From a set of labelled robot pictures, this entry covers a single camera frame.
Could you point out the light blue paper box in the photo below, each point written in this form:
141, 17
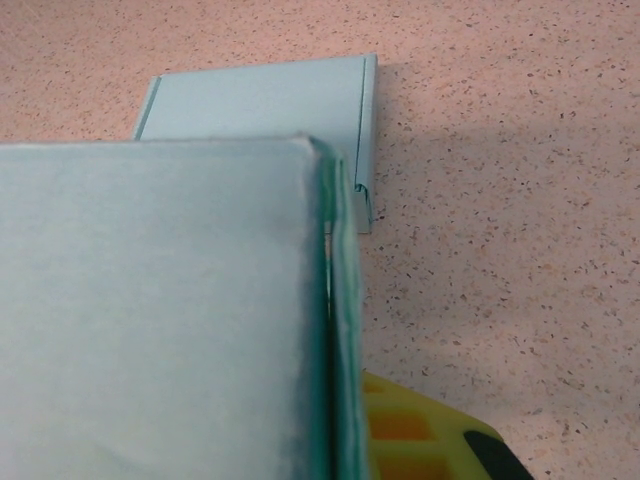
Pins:
260, 100
150, 300

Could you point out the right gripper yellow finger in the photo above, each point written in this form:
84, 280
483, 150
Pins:
420, 435

